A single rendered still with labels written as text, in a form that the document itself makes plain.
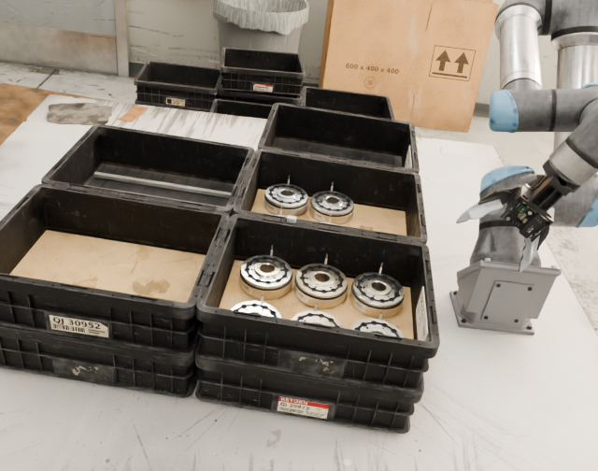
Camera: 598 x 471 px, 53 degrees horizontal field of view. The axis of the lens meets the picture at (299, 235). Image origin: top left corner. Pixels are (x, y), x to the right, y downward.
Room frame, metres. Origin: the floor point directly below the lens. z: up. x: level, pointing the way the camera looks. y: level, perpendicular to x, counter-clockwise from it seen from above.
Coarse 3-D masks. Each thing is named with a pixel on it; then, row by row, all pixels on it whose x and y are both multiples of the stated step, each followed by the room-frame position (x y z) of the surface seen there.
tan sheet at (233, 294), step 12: (240, 264) 0.98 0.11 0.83; (228, 288) 0.90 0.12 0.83; (240, 288) 0.91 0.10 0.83; (348, 288) 0.95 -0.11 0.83; (408, 288) 0.98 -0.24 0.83; (228, 300) 0.87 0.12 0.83; (240, 300) 0.87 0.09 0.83; (252, 300) 0.88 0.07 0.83; (264, 300) 0.88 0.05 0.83; (276, 300) 0.89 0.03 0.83; (288, 300) 0.89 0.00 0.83; (348, 300) 0.92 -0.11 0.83; (408, 300) 0.94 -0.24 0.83; (288, 312) 0.86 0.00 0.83; (300, 312) 0.86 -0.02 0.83; (336, 312) 0.88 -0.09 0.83; (348, 312) 0.88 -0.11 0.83; (360, 312) 0.89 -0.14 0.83; (408, 312) 0.91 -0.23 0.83; (348, 324) 0.85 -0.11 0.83; (396, 324) 0.87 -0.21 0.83; (408, 324) 0.87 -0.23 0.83; (408, 336) 0.84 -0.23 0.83
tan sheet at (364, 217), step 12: (264, 192) 1.29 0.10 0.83; (300, 216) 1.20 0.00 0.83; (360, 216) 1.23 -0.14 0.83; (372, 216) 1.24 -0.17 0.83; (384, 216) 1.25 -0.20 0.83; (396, 216) 1.26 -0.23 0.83; (360, 228) 1.18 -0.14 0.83; (372, 228) 1.19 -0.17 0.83; (384, 228) 1.20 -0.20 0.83; (396, 228) 1.20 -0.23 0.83
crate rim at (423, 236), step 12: (288, 156) 1.30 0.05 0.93; (300, 156) 1.31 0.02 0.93; (312, 156) 1.31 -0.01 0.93; (252, 168) 1.21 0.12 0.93; (372, 168) 1.30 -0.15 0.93; (384, 168) 1.30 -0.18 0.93; (420, 180) 1.27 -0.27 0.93; (240, 192) 1.10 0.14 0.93; (420, 192) 1.21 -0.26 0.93; (240, 204) 1.06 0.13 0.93; (420, 204) 1.16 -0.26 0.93; (264, 216) 1.02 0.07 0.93; (276, 216) 1.03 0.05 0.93; (420, 216) 1.13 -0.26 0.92; (336, 228) 1.01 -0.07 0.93; (348, 228) 1.02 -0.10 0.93; (420, 228) 1.06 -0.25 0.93; (420, 240) 1.01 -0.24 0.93
